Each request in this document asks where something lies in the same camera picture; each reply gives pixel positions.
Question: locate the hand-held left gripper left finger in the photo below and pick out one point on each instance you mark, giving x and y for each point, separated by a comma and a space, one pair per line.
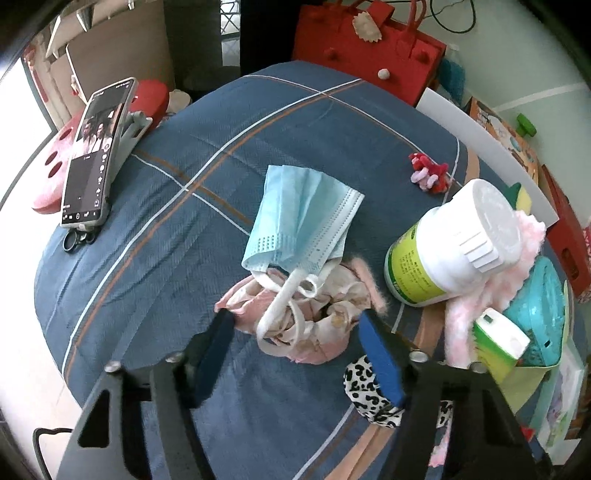
217, 350

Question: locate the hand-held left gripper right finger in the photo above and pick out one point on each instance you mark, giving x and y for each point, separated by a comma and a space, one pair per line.
381, 364

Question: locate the leopard print scrunchie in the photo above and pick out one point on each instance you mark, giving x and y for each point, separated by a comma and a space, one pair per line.
364, 392

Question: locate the blue face mask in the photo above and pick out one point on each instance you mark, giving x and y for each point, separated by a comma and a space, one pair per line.
300, 217

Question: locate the pink fluffy cloth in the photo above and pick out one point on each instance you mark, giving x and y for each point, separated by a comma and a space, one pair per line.
461, 323

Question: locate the green tissue packet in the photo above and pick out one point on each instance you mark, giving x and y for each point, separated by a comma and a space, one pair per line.
498, 341

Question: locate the white bottle with green label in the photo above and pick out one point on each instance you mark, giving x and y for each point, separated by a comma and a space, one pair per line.
443, 249

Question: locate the teal plastic toy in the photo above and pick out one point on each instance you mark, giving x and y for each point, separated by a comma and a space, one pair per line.
545, 304

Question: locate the black scissors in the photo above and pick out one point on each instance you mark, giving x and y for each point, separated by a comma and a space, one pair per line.
76, 240

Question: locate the white picture book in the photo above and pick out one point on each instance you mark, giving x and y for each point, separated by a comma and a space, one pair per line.
563, 397

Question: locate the red and pink scrunchie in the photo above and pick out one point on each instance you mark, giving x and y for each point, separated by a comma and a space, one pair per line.
429, 173

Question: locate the blue plaid blanket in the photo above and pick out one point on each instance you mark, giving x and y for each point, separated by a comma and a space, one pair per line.
207, 138

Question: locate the yellow sponge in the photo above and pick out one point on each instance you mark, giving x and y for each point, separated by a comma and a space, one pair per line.
524, 201

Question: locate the red cardboard box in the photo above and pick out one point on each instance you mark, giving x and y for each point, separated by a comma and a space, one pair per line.
565, 230

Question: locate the smartphone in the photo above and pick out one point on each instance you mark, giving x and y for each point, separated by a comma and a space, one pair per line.
92, 157

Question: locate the grey phone stand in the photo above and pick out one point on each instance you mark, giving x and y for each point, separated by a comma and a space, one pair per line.
134, 129

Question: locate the red plastic board with holes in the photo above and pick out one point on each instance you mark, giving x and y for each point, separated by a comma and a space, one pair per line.
51, 161

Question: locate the orange toy box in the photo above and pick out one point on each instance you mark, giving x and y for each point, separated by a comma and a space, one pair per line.
508, 134

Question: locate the green wooden knob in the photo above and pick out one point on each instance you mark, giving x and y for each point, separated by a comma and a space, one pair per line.
526, 124

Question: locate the brown cardboard box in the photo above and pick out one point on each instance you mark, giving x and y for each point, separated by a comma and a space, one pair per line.
115, 50

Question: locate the red felt bag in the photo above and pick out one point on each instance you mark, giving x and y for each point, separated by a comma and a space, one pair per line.
369, 46

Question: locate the white bed rail board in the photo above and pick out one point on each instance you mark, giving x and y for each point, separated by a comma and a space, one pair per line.
485, 134

